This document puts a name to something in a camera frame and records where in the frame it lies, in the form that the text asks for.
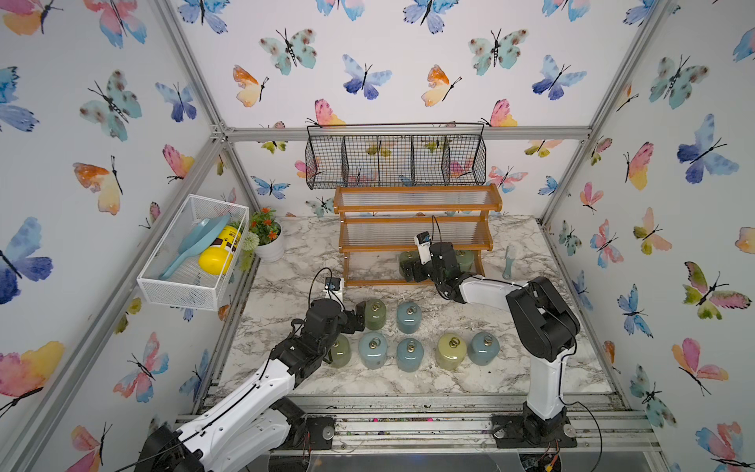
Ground green canister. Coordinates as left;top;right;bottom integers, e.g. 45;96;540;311
455;250;475;273
328;334;352;369
399;251;419;282
364;299;387;330

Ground light blue canister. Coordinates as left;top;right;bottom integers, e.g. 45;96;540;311
358;332;389;370

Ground yellow tea canister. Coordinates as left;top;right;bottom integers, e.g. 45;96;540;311
436;332;467;371

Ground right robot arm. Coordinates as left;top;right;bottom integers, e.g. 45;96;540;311
405;232;580;422

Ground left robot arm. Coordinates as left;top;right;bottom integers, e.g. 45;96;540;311
126;298;366;471

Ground wooden three-tier shelf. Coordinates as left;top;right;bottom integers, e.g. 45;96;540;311
334;185;503;287

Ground light blue brush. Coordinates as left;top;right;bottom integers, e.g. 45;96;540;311
503;245;517;280

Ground potted flower plant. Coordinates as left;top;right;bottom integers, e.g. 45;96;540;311
240;208;285;271

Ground yellow toy bottle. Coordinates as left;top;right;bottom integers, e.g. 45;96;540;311
198;225;242;275

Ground teal dustpan scoop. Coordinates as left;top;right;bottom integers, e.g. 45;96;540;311
159;214;231;280

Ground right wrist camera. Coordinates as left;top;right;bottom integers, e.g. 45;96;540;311
414;231;433;265

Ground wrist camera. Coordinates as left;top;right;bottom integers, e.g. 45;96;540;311
414;231;433;265
324;277;343;304

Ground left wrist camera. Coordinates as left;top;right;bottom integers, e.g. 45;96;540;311
324;277;343;304

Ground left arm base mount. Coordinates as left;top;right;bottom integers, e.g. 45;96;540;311
271;397;335;452

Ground black wire basket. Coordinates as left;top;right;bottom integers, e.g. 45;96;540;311
297;122;487;190

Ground white wire basket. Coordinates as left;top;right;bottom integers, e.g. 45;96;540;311
137;195;249;311

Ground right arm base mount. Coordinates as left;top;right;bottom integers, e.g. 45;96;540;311
490;403;577;448

